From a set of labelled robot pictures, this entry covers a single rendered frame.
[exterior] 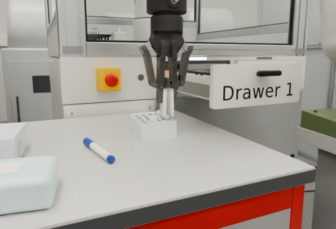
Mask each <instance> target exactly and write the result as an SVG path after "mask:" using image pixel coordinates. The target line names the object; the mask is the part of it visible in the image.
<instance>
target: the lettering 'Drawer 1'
mask: <svg viewBox="0 0 336 229"><path fill-rule="evenodd" d="M287 85H289V94H287V95H286V96H292V95H293V94H291V82H289V83H287ZM226 88H231V91H232V94H231V97H230V98H228V99H225V89H226ZM270 88H271V90H272V91H268V89H270ZM278 88H281V87H280V86H278V87H277V86H276V88H275V97H276V96H277V89H278ZM240 90H242V88H240V89H239V90H238V89H236V100H238V92H239V91H240ZM244 90H248V91H249V92H245V93H244V94H243V98H244V99H245V100H246V99H250V96H251V91H250V89H249V88H245V89H244ZM258 91H259V97H260V98H262V95H263V91H264V87H263V88H262V92H260V88H259V87H258V88H257V92H255V88H253V92H254V98H257V95H258ZM267 93H273V88H272V87H268V88H267V89H266V92H265V94H266V96H267V97H268V98H270V97H272V96H273V95H271V96H268V94H267ZM245 94H249V95H248V97H246V98H245ZM233 95H234V89H233V88H232V87H231V86H223V101H228V100H230V99H232V98H233Z"/></svg>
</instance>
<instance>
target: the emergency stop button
mask: <svg viewBox="0 0 336 229"><path fill-rule="evenodd" d="M118 82H119V79H118V77H117V76H116V75H115V74H113V73H110V74H108V75H107V76H106V77H105V83H106V85H107V86H109V87H115V86H116V85H117V84H118Z"/></svg>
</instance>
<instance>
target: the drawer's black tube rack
mask: <svg viewBox="0 0 336 229"><path fill-rule="evenodd" d="M187 73H194V74H195V75H198V74H200V75H201V76H203V75H209V73H210V69H188V70H187Z"/></svg>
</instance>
